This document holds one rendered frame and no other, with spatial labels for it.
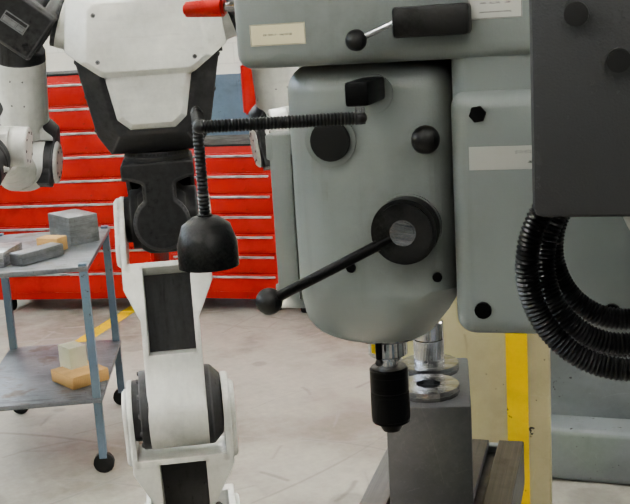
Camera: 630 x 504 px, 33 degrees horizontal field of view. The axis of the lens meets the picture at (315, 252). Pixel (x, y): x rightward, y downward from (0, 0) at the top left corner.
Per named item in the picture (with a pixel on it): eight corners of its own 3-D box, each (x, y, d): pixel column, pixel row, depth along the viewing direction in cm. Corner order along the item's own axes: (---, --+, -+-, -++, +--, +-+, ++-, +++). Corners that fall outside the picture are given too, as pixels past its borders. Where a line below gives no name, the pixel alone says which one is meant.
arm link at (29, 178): (-26, 178, 181) (-1, 199, 200) (35, 181, 182) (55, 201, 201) (-22, 118, 183) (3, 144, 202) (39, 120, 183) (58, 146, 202)
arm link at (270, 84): (248, 151, 211) (232, 42, 200) (312, 138, 213) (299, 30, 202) (260, 174, 201) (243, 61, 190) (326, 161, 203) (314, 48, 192)
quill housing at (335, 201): (289, 354, 121) (270, 68, 114) (334, 305, 140) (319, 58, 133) (458, 358, 115) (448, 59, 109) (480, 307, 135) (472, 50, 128)
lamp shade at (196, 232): (178, 261, 130) (174, 211, 129) (237, 256, 131) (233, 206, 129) (178, 275, 123) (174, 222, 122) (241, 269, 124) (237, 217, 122)
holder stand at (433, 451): (390, 529, 154) (384, 398, 150) (397, 466, 176) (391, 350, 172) (474, 529, 153) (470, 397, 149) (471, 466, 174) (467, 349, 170)
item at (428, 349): (427, 367, 162) (426, 332, 160) (407, 360, 165) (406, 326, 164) (450, 360, 164) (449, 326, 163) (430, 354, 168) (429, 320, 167)
